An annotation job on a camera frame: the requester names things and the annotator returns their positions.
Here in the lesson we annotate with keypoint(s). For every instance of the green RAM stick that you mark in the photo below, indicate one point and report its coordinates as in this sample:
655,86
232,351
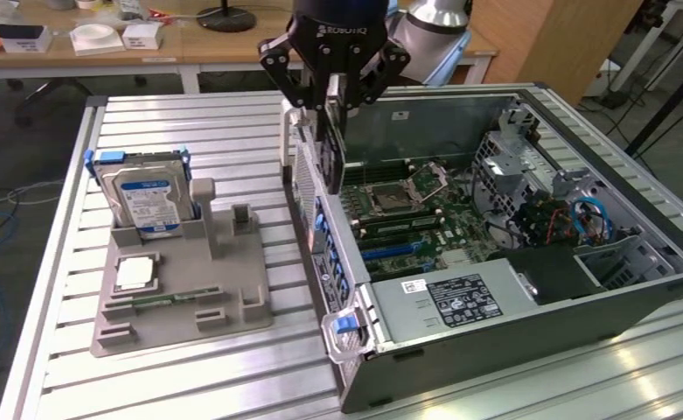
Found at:
165,298

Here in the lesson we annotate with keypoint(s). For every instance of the blue slot latch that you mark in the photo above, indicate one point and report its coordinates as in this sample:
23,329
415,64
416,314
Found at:
347,293

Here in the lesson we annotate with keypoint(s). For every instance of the silver socket cover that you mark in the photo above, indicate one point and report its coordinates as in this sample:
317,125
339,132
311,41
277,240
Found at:
443,181

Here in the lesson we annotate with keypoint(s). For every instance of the white box with black top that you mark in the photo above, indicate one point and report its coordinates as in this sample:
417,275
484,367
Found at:
25,41

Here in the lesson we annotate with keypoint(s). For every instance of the wooden cabinet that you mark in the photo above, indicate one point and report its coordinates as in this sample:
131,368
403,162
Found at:
539,48

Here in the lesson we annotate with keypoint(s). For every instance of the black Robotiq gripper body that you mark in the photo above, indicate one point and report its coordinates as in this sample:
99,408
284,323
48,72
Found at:
340,48

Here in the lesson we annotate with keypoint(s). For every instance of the CPU socket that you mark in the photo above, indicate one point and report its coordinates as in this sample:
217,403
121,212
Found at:
389,199

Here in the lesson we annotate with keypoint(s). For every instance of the large blue release latch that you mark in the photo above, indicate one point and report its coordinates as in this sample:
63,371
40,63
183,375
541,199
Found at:
343,326

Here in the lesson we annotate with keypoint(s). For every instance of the white paper label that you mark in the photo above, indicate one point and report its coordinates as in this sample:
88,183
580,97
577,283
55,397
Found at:
157,59

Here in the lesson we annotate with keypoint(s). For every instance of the blue expansion slot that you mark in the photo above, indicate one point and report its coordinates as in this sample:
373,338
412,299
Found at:
393,251

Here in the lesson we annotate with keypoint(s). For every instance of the grey power supply unit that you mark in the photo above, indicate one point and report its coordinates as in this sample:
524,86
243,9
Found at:
451,302

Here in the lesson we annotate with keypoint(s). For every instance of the clear plastic bag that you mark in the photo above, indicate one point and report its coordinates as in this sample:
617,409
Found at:
136,9

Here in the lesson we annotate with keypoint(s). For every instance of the hard disk with blue bracket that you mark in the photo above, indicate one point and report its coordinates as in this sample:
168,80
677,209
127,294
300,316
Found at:
143,197

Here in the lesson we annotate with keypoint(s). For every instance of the green motherboard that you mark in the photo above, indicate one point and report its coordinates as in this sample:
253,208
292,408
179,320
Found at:
451,236

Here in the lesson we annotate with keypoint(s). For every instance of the black open PC case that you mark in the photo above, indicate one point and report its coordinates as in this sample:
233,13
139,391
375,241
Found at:
492,350

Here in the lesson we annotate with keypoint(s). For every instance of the black round lamp base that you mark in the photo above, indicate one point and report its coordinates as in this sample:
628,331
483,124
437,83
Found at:
227,21

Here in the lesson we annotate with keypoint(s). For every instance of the black chair base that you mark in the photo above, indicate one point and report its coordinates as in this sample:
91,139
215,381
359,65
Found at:
49,94

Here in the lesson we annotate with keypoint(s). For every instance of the white tape roll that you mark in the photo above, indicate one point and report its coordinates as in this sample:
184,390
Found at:
89,4

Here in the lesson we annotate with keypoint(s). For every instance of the wooden desk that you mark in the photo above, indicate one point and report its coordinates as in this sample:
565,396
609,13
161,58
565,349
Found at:
229,48

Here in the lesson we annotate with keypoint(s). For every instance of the thin socket locking lever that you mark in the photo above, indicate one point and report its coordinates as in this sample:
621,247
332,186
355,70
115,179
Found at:
364,172

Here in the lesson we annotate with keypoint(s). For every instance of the silver CPU chip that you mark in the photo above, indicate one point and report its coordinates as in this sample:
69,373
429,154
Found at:
135,273

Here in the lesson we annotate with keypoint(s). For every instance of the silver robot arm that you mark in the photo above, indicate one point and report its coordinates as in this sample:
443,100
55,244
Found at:
436,13

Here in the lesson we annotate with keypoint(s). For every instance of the green Nvidia graphics card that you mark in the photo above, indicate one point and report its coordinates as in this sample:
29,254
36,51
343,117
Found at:
335,153

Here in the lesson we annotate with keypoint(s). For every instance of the white carton box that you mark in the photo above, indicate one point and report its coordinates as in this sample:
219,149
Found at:
143,37

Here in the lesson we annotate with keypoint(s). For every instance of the silver finned chipset heatsink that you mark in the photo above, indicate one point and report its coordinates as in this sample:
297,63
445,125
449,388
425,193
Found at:
456,259

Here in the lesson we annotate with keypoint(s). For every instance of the grey parts rack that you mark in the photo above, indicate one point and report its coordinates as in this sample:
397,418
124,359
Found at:
224,284

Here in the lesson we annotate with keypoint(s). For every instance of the white square base with dish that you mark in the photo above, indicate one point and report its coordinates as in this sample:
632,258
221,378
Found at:
96,41

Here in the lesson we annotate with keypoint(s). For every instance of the perforated metal disk bay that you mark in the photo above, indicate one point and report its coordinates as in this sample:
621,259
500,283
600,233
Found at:
495,164

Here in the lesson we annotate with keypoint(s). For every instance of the black RAM slot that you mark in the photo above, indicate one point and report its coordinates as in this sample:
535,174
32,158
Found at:
396,228
396,233
376,172
396,217
376,164
396,222
376,168

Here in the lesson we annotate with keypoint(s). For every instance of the grey metal disk bay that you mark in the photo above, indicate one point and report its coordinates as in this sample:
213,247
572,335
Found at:
627,262

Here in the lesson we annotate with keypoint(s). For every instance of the long black expansion slot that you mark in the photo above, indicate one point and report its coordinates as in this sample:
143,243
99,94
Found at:
393,243

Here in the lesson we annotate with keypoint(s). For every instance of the white table frame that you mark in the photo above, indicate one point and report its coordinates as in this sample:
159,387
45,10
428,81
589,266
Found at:
681,17

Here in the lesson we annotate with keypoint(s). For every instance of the grey cup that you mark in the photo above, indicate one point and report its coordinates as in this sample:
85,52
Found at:
60,4

